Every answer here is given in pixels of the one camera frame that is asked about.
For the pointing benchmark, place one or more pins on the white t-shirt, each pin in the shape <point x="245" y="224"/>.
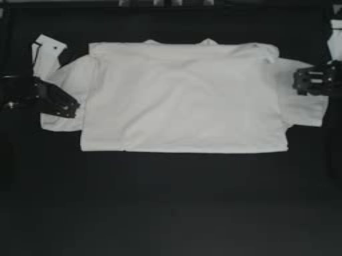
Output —
<point x="188" y="100"/>

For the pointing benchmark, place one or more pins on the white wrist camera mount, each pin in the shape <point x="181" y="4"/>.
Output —
<point x="336" y="40"/>
<point x="48" y="55"/>

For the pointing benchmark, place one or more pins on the black frame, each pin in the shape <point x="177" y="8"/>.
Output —
<point x="268" y="3"/>

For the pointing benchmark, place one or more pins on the grey frame bracket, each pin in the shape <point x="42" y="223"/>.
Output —
<point x="169" y="2"/>
<point x="209" y="2"/>
<point x="125" y="2"/>

